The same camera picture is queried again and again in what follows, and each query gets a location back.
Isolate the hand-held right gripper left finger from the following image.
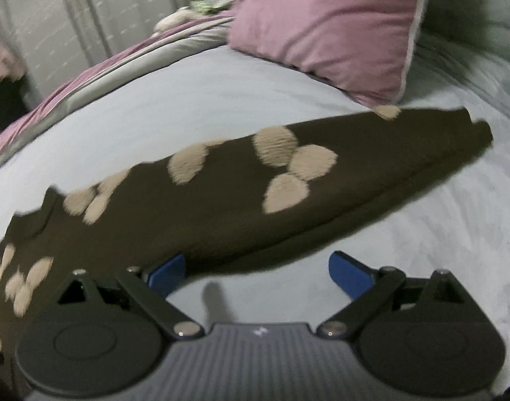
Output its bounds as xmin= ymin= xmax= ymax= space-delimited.
xmin=56 ymin=253 xmax=205 ymax=340

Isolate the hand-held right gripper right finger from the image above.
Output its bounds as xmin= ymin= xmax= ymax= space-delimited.
xmin=317 ymin=251 xmax=469 ymax=340

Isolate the brown sweater with beige spots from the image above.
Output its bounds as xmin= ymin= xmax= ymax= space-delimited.
xmin=0 ymin=106 xmax=494 ymax=385

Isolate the pink and grey duvet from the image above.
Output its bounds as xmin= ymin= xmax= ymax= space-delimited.
xmin=0 ymin=12 xmax=239 ymax=176

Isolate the black hanging garment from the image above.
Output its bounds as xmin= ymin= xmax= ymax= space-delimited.
xmin=0 ymin=73 xmax=40 ymax=132

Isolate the large pink pillow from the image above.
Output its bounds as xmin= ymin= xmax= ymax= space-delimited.
xmin=227 ymin=0 xmax=431 ymax=107

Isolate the cream plush toy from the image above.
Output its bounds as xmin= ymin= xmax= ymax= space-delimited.
xmin=154 ymin=7 xmax=201 ymax=34

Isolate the grey star print curtain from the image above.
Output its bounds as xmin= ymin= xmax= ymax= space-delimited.
xmin=0 ymin=0 xmax=264 ymax=97

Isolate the pink hanging garment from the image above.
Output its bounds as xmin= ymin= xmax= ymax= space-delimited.
xmin=0 ymin=29 xmax=27 ymax=84

